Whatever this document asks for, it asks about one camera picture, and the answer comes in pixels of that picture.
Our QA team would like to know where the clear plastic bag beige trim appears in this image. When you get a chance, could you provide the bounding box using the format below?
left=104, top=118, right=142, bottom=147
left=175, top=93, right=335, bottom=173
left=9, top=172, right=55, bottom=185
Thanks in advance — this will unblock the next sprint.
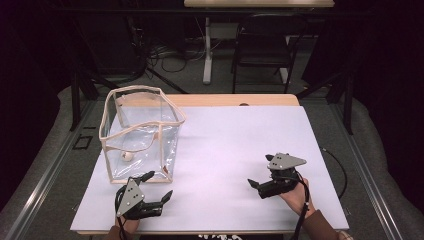
left=98, top=85, right=187, bottom=185

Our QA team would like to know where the black chair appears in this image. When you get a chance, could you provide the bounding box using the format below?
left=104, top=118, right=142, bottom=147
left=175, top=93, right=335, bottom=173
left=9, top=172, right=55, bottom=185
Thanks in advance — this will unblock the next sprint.
left=231, top=12, right=308, bottom=95

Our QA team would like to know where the white table mat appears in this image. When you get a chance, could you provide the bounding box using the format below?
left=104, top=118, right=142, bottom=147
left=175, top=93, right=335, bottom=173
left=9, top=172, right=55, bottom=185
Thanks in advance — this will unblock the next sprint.
left=70, top=105, right=350, bottom=232

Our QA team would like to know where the black cable on floor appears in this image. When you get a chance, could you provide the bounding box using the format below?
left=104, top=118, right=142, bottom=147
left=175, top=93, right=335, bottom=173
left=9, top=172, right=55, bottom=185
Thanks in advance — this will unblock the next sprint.
left=320, top=147, right=349, bottom=200

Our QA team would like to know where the bundle of floor cables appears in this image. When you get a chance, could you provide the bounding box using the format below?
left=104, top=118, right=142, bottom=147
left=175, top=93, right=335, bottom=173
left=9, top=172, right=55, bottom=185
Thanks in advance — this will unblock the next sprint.
left=144, top=36, right=209, bottom=74

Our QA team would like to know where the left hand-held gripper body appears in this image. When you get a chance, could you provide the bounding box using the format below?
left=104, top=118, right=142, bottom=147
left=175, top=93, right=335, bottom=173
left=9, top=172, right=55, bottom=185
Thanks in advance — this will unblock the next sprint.
left=114, top=177, right=165, bottom=221

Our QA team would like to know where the white-legged desk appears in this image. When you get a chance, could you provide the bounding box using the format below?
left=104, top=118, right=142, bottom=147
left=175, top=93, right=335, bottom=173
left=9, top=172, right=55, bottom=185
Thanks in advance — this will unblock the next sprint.
left=183, top=0, right=336, bottom=86

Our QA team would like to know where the right hand-held gripper black cable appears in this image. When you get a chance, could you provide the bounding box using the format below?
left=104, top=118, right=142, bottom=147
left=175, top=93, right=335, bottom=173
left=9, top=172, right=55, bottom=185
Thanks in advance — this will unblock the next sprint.
left=289, top=171, right=312, bottom=240

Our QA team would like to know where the hand-held gripper black cable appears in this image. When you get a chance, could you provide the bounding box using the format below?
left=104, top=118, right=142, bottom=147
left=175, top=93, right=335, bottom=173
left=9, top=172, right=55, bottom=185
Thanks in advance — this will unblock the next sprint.
left=289, top=171, right=312, bottom=240
left=114, top=185, right=129, bottom=240

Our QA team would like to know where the black metal stand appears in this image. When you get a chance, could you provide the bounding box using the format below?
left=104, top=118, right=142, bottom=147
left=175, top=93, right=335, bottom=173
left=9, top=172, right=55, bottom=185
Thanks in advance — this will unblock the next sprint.
left=68, top=49, right=113, bottom=132
left=295, top=66, right=355, bottom=136

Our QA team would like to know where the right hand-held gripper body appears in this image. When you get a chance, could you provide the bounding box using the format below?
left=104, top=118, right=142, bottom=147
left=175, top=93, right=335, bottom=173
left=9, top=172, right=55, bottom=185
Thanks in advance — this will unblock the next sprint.
left=257, top=152, right=308, bottom=200

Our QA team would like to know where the aluminium floor rail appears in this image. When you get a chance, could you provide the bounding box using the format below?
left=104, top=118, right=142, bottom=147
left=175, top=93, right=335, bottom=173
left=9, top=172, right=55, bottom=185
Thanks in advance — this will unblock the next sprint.
left=328, top=99, right=406, bottom=240
left=4, top=99, right=98, bottom=240

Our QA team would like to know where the person's right hand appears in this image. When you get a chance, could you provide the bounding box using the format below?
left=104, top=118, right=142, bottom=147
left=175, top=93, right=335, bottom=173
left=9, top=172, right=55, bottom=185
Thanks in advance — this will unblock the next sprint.
left=279, top=177, right=317, bottom=218

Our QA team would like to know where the black floor hatch frame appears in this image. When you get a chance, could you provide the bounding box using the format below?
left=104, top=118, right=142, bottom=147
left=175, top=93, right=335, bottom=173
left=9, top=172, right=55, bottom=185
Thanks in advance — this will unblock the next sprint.
left=72, top=134, right=94, bottom=151

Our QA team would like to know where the person's left hand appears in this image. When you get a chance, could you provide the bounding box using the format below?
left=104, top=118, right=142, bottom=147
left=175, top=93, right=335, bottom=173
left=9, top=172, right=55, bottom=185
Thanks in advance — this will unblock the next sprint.
left=114, top=214, right=141, bottom=235

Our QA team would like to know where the left hand-held gripper black cable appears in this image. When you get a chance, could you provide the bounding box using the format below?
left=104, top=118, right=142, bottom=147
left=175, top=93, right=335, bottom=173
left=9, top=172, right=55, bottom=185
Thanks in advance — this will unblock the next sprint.
left=114, top=185, right=129, bottom=240

